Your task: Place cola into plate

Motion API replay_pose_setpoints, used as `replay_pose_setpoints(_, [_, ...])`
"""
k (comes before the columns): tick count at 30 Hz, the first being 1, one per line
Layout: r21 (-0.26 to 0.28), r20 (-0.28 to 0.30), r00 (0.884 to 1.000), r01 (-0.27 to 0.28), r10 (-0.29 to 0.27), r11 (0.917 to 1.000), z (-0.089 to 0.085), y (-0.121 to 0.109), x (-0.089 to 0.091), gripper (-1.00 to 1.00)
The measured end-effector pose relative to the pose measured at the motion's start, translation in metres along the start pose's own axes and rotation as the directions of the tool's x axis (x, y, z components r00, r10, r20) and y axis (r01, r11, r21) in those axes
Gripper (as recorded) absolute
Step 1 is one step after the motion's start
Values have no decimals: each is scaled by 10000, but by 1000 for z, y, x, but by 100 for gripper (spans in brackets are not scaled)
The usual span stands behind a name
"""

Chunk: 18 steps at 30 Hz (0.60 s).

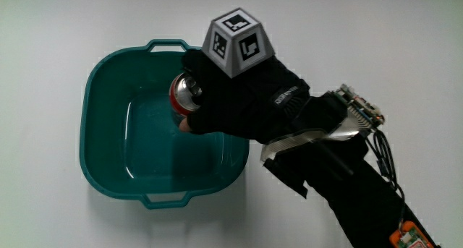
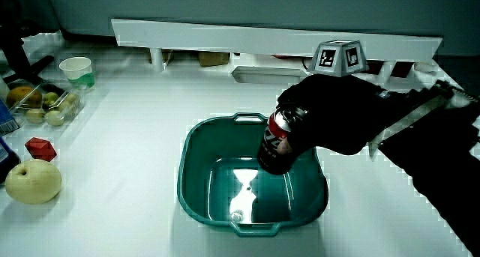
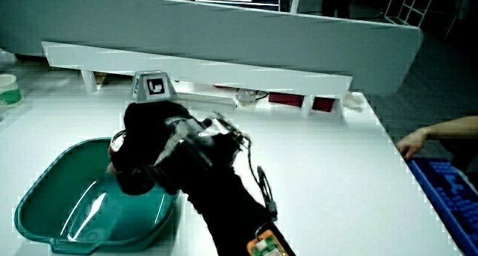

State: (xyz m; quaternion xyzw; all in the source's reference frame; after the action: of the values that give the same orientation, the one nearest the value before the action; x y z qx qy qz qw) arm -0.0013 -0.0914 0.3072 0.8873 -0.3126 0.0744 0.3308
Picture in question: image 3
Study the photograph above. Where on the white and green cup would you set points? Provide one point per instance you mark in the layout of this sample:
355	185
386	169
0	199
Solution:
8	90

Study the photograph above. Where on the grey desk partition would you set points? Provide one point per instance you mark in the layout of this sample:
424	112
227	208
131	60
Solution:
224	32

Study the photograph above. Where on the another person's forearm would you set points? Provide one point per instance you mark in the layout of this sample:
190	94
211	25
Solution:
453	128

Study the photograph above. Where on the orange circuit board module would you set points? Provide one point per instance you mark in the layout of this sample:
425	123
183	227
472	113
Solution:
266	245

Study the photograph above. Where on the clear plastic container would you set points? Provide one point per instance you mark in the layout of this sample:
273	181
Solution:
246	96

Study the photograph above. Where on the green plastic plate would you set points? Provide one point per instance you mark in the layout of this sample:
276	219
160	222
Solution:
56	196

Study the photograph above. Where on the person's right forearm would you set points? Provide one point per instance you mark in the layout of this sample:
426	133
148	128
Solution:
224	207

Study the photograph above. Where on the white metal rack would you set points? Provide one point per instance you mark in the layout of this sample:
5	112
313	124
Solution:
411	6

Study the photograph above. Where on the person's right hand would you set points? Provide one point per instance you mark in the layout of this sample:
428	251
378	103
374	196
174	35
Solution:
149	136

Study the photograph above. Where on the dark red box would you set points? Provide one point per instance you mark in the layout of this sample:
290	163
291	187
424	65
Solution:
323	104
285	99

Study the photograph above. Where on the crumpled white paper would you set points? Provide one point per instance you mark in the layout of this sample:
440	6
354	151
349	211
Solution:
353	102

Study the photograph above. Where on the blue crate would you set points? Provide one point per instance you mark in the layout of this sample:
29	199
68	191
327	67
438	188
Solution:
452	200

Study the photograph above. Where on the white desk shelf riser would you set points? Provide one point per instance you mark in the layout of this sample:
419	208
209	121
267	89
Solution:
186	67

